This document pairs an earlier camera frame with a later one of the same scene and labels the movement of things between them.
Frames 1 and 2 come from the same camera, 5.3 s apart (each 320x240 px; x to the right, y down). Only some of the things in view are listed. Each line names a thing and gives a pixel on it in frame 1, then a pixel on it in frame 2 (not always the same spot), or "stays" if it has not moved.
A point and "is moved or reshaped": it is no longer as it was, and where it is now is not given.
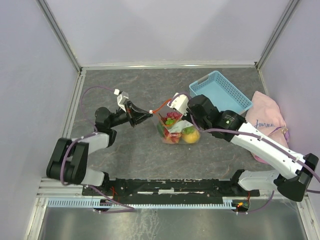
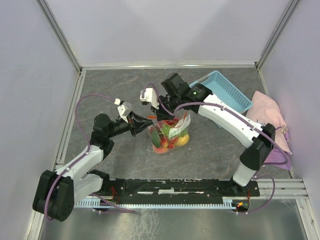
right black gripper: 189,112 to 161,114
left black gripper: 135,114 to 139,123
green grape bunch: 186,130 to 165,130
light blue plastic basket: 225,95 stays
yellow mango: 192,137 to 182,140
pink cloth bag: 263,113 stays
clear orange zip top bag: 172,128 is moved or reshaped
